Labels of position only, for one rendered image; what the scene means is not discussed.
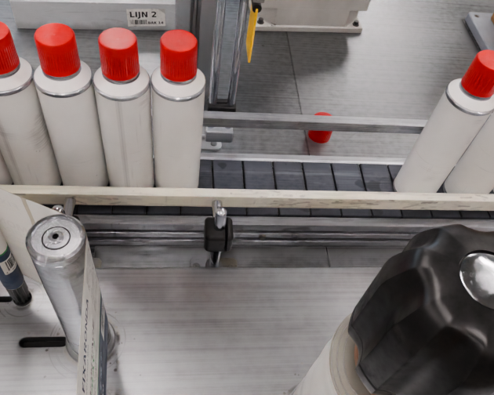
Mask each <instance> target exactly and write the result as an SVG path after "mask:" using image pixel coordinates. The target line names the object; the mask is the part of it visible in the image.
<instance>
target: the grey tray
mask: <svg viewBox="0 0 494 395"><path fill-rule="evenodd" d="M9 2H10V5H11V8H12V11H13V15H14V19H15V21H16V27H17V28H30V29H38V28H39V27H41V26H42V25H45V24H51V23H59V24H65V25H67V26H68V27H70V28H71V29H89V30H107V29H109V28H113V27H121V28H125V29H128V30H147V31H171V30H175V0H9Z"/></svg>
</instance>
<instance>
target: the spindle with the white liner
mask: <svg viewBox="0 0 494 395"><path fill-rule="evenodd" d="M289 395H494V231H490V232H484V231H478V230H473V229H471V228H469V227H467V226H464V225H462V224H449V225H444V226H437V227H435V228H431V229H429V230H425V231H423V232H420V233H418V234H417V235H415V236H414V237H413V238H412V239H411V240H410V241H409V243H408V244H407V245H406V246H405V248H404V250H403V251H402V252H401V253H398V254H397V255H394V256H392V257H391V258H389V259H388V260H387V261H386V262H385V263H384V265H383V267H382V268H381V270H380V271H379V273H378V274H377V275H376V277H375V278H374V280H373V281H372V283H371V284H370V286H369V287H368V288H367V290H366V291H365V293H364V295H363V296H362V297H361V299H360V300H359V301H358V303H357V305H356V306H355V308H354V310H353V312H352V313H350V314H349V315H348V316H347V317H345V318H344V319H343V321H342V322H341V323H340V325H339V327H338V328H337V329H336V332H335V333H334V335H333V337H332V338H331V339H330V340H329V341H328V343H327V344H326V345H325V347H324V349H323V351H322V352H321V354H320V355H319V357H318V359H317V360H316V361H315V362H314V363H313V365H312V366H311V368H310V369H309V371H308V373H307V374H306V376H305V377H304V378H303V379H302V381H301V382H300V383H299V384H298V385H297V387H296V388H295V389H294V390H293V391H292V392H291V393H290V394H289Z"/></svg>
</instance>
